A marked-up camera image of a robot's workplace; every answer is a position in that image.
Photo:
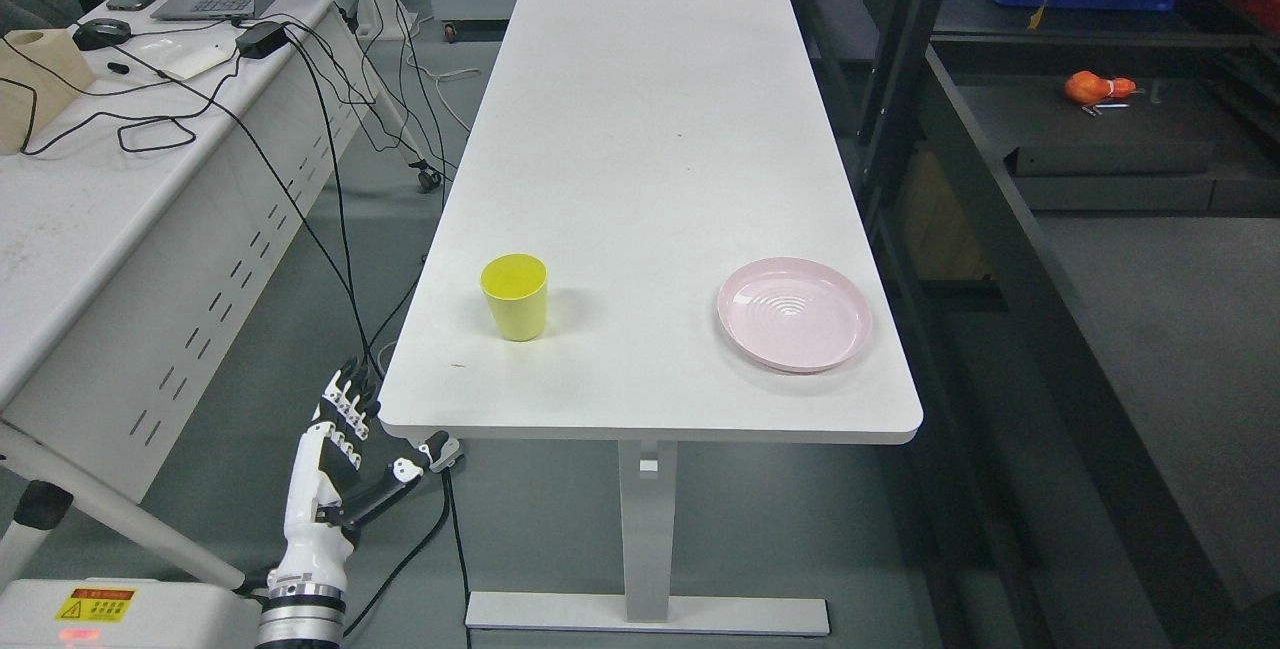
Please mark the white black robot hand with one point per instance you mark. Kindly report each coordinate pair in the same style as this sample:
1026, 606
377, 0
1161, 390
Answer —
327, 505

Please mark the yellow plastic cup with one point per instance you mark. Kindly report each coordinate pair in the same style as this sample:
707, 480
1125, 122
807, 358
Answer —
515, 288

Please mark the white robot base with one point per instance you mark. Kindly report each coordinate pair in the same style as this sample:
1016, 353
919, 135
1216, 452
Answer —
118, 613

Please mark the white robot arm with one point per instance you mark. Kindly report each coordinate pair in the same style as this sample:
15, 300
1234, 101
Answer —
302, 615

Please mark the white perforated side desk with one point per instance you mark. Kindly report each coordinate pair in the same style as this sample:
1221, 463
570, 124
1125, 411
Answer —
133, 250

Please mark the black power adapter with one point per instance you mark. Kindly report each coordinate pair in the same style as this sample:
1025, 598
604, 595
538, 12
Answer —
261, 40

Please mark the white notebook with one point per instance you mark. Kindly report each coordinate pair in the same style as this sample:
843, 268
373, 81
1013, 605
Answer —
185, 57

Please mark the white standing desk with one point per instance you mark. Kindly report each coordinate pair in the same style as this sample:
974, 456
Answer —
643, 150

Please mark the pink plastic plate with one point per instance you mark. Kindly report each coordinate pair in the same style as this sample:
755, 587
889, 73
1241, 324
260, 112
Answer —
794, 315

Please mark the black computer mouse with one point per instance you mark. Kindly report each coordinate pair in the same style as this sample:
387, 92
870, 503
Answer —
100, 33

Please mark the wooden box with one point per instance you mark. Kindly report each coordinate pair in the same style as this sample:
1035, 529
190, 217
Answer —
43, 71

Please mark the black metal rack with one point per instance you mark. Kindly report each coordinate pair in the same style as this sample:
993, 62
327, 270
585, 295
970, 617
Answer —
1088, 297

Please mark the orange toy object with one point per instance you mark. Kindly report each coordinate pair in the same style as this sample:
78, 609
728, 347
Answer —
1086, 88

